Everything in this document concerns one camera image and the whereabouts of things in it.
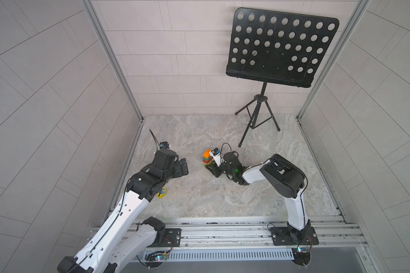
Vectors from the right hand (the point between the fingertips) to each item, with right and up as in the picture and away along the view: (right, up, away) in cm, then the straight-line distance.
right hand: (208, 165), depth 94 cm
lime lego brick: (-1, +1, -6) cm, 6 cm away
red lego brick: (-2, +4, -7) cm, 8 cm away
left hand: (-12, +5, -19) cm, 23 cm away
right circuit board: (+41, -34, -23) cm, 58 cm away
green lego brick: (0, +5, -8) cm, 10 cm away
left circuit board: (-20, -31, -29) cm, 47 cm away
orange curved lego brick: (-1, +8, -10) cm, 12 cm away
